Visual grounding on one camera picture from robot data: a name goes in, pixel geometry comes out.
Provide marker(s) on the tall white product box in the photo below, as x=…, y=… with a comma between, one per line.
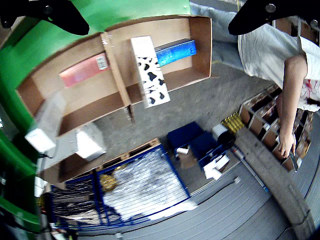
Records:
x=47, y=120

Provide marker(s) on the blue plastic crate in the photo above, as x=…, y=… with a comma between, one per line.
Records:
x=205, y=147
x=185, y=135

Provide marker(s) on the grey door pillar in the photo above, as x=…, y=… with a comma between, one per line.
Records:
x=275, y=180

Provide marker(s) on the wooden pallet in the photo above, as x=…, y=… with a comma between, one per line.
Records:
x=147, y=145

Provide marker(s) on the open cardboard box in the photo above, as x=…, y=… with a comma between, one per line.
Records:
x=180, y=70
x=82, y=100

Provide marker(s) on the dark handheld scanner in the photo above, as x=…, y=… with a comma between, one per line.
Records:
x=294, y=162

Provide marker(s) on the person grey t-shirt torso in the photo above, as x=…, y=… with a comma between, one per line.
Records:
x=262, y=50

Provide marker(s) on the blue product box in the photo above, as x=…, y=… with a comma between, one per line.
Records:
x=177, y=52

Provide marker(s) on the person hand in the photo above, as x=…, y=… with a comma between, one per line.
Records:
x=286, y=146

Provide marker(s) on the blue white pole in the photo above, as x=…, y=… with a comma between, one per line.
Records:
x=250, y=170

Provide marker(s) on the cardboard box with white flaps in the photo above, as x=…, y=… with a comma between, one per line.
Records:
x=90, y=142

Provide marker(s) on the yellow black striped block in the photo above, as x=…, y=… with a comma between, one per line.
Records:
x=232, y=123

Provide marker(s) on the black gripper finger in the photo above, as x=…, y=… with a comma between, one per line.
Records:
x=65, y=17
x=255, y=17

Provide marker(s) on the white grey waste bin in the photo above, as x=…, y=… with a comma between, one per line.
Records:
x=220, y=131

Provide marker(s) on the cardboard pigeonhole rack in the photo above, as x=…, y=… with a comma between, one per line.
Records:
x=260, y=120

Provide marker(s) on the red product box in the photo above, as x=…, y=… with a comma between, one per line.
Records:
x=82, y=71

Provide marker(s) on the cow print hand cream box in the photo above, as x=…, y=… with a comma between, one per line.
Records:
x=150, y=75

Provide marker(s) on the white open cartons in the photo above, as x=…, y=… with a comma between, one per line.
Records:
x=212, y=170

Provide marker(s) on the grey roller shutter door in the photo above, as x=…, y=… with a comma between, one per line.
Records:
x=237, y=215

